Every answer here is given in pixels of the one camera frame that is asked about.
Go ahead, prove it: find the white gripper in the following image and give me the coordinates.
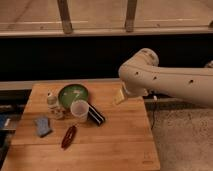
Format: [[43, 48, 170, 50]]
[[114, 83, 148, 105]]

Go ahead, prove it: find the dark red pepper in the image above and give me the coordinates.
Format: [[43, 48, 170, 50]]
[[61, 125, 77, 149]]

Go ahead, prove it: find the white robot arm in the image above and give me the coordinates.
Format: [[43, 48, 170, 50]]
[[114, 48, 213, 108]]

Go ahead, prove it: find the black rectangular box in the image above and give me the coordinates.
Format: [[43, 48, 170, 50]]
[[88, 105, 105, 126]]

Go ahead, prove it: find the clear plastic cup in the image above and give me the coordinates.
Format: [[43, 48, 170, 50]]
[[70, 100, 89, 123]]

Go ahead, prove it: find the small white bottle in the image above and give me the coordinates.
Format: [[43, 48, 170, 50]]
[[47, 93, 59, 109]]

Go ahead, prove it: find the blue object at left edge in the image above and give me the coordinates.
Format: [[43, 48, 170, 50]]
[[0, 115, 10, 130]]

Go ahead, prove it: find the left metal post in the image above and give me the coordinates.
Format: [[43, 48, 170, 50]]
[[57, 0, 73, 34]]

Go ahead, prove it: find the metal post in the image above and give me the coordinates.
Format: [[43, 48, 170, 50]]
[[124, 0, 137, 32], [57, 0, 73, 34]]

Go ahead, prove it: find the right metal post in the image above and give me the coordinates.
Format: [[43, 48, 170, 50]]
[[124, 0, 137, 32]]

